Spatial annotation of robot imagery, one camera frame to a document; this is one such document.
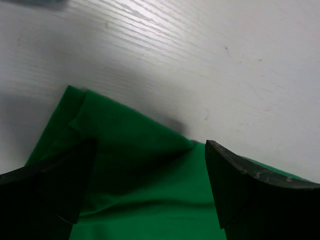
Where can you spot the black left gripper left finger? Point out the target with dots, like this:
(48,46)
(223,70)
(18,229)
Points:
(43,200)

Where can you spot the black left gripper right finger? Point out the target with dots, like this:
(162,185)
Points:
(256,203)

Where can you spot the green t-shirt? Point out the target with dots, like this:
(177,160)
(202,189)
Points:
(148,182)

